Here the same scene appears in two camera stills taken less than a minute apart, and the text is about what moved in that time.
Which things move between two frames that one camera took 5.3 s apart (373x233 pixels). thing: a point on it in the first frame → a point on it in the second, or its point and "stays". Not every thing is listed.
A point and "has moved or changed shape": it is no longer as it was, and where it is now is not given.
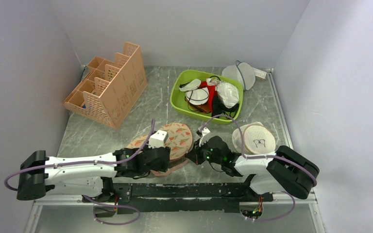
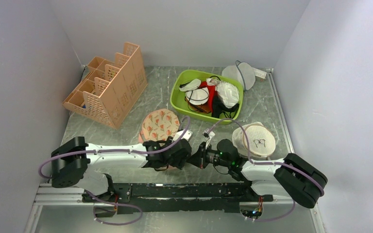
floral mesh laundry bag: [179, 140] has moved or changed shape
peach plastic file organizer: [107, 90] stays
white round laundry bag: [243, 71] stays
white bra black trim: [194, 94] stays
